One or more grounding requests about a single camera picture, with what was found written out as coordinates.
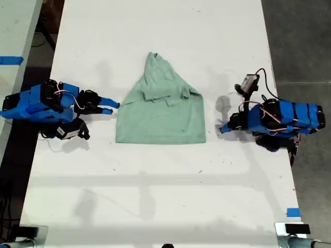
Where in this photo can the white side table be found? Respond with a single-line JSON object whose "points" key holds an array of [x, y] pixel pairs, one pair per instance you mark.
{"points": [[15, 33]]}

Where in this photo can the black camera box white label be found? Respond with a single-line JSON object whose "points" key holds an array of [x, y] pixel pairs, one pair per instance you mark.
{"points": [[67, 131]]}

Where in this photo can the metal table bracket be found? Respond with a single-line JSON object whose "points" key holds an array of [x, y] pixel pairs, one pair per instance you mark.
{"points": [[280, 235], [42, 236]]}

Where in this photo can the black camera stalk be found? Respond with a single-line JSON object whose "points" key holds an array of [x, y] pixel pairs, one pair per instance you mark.
{"points": [[84, 130], [246, 99]]}

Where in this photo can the long blue tape strip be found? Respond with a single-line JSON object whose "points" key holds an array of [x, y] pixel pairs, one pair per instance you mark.
{"points": [[10, 60]]}

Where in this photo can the round black object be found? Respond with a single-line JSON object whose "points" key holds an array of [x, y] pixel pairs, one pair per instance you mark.
{"points": [[168, 246]]}

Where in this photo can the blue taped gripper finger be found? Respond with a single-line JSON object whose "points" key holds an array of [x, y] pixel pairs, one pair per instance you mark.
{"points": [[102, 111], [227, 126], [108, 102], [226, 131]]}

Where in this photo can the small black box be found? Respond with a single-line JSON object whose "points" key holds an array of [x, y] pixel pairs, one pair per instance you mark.
{"points": [[297, 228], [28, 231]]}

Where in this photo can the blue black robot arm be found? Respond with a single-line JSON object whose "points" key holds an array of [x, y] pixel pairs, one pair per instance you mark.
{"points": [[292, 116], [33, 103]]}

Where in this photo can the black grey camera box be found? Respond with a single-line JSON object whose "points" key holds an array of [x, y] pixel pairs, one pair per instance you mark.
{"points": [[250, 81]]}

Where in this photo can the short blue tape strip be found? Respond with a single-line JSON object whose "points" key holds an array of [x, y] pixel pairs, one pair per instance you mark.
{"points": [[293, 212]]}

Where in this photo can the pale green T-shirt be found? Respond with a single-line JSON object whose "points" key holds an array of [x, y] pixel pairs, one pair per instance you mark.
{"points": [[160, 118]]}

